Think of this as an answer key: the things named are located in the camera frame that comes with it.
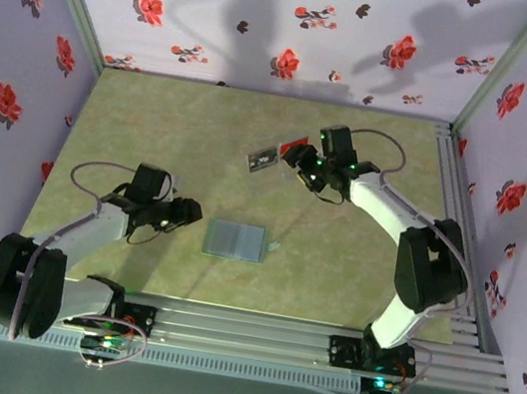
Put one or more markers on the green leather card holder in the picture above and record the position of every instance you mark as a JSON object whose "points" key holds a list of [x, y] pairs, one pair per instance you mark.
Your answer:
{"points": [[236, 240]]}

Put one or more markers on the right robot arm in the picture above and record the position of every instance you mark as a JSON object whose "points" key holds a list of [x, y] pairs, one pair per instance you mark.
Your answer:
{"points": [[384, 202]]}

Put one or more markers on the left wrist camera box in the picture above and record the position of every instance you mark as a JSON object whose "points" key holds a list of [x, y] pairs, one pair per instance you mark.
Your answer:
{"points": [[173, 189]]}

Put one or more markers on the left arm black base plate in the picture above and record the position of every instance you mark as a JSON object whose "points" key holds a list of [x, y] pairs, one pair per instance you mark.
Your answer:
{"points": [[142, 318]]}

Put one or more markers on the aluminium frame rail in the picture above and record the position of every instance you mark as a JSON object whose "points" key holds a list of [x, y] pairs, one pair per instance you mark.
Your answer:
{"points": [[241, 330], [446, 147]]}

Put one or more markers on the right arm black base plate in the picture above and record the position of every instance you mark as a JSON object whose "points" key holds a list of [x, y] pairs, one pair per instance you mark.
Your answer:
{"points": [[344, 352]]}

